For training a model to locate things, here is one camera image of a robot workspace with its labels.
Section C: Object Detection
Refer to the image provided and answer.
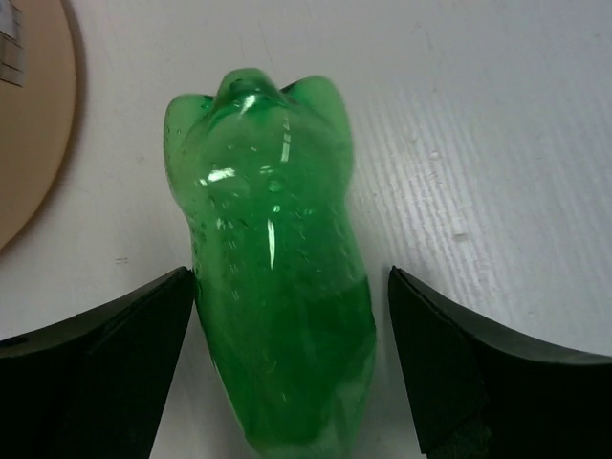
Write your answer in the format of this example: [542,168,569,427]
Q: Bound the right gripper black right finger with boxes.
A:
[387,268,611,458]

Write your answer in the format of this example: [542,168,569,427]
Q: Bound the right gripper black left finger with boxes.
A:
[1,267,194,458]

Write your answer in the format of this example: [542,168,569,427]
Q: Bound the green plastic bottle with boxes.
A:
[164,68,377,458]

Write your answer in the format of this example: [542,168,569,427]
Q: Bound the orange bin with grey rim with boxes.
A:
[1,1,84,251]

